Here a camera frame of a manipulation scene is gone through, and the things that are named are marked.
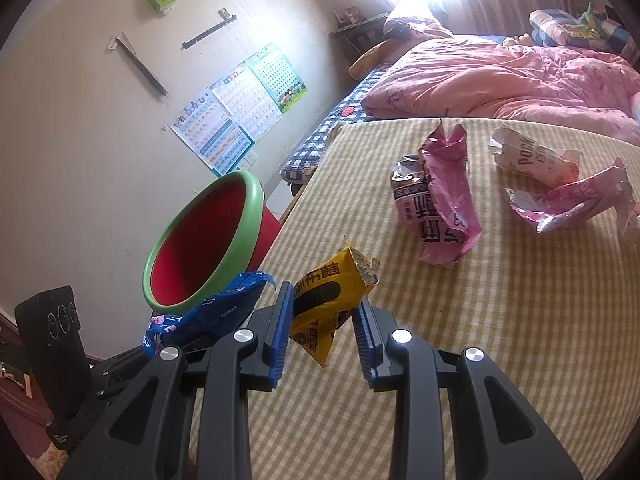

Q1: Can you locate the blue plaid blanket pile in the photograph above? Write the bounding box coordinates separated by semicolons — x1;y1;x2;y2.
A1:
529;6;639;65

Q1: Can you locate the pink snack bag with text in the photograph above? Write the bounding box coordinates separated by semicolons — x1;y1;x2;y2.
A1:
390;124;482;266

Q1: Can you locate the crumpled pink foil wrapper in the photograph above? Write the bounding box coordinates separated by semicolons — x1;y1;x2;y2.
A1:
506;158;639;247

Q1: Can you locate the yellow checked mattress pad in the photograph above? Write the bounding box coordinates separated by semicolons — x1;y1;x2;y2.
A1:
250;119;639;479

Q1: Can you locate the right green wall chart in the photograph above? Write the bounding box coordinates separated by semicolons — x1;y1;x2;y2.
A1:
246;44;307;113

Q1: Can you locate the middle white wall chart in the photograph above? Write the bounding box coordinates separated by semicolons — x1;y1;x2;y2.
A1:
209;62;282;142

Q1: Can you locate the black wall rail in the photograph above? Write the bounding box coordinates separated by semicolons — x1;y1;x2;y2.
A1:
181;8;238;50

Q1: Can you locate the dark bedside shelf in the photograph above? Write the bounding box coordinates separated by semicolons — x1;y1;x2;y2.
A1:
329;12;388;64

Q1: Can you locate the yellow pillow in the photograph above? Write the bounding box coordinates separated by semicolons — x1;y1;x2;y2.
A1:
348;39;402;80

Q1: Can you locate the pink pillow at headboard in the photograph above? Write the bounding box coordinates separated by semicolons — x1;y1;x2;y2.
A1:
383;6;454;42

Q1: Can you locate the black wall bracket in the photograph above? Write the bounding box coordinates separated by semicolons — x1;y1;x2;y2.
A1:
106;30;168;98

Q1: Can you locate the pink quilt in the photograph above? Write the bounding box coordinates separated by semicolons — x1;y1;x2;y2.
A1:
361;37;639;145

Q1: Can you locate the left blue wall chart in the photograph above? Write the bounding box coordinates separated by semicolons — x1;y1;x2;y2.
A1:
168;89;254;177

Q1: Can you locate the blue checked bed sheet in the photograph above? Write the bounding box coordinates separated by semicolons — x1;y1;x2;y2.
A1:
280;62;392;185

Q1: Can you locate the red bin with green rim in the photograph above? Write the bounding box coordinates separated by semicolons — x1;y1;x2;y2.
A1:
142;171;281;314

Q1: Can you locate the white Pocky box wrapper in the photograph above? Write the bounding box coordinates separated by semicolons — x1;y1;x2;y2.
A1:
488;127;580;188

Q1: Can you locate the blue snack wrapper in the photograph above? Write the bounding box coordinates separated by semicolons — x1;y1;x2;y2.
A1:
142;271;276;359

